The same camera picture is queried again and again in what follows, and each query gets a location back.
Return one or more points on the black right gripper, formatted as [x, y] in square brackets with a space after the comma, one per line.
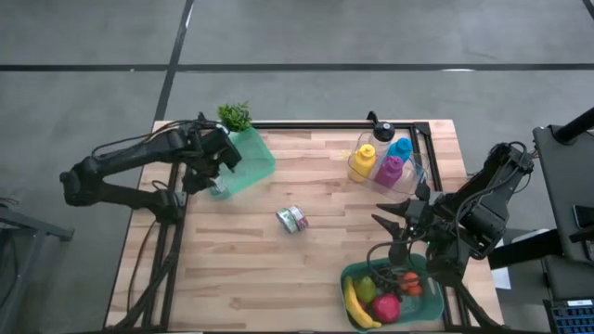
[424, 213]

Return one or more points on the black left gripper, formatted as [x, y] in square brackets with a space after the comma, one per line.
[218, 148]

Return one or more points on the purple plastic bottle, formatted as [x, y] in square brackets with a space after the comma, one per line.
[389, 171]

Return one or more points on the translucent light green bin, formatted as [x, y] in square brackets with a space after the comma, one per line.
[253, 160]

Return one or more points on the yellow plastic bottle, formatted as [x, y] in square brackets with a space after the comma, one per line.
[363, 162]

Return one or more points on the blue plastic bottle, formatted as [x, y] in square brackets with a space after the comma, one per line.
[400, 149]

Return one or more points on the small green potted plant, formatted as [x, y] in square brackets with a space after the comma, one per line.
[234, 116]

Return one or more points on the green apple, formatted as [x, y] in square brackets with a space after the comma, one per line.
[365, 288]

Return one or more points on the clear bottle with black cap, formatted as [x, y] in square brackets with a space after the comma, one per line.
[384, 132]

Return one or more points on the tin can with green label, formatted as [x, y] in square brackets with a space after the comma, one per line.
[287, 221]

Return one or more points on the bright red round toy fruit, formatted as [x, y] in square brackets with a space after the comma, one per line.
[386, 308]

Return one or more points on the yellow toy banana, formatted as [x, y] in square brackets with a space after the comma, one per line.
[353, 304]

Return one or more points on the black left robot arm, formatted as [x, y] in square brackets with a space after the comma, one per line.
[116, 155]

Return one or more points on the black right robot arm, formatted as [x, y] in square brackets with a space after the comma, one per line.
[492, 204]

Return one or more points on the clear plastic bin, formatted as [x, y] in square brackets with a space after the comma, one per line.
[413, 185]

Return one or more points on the white paper sheet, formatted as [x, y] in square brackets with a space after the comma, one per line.
[502, 276]

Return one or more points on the black stand leg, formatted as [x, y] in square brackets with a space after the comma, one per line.
[524, 250]

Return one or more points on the grey metal stand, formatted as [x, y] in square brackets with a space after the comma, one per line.
[28, 227]

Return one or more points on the black smartphone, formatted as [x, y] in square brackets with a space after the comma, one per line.
[584, 216]

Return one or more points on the backlit keyboard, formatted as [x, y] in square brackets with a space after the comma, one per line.
[573, 317]

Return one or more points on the black camera stand pole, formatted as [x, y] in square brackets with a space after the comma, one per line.
[575, 125]

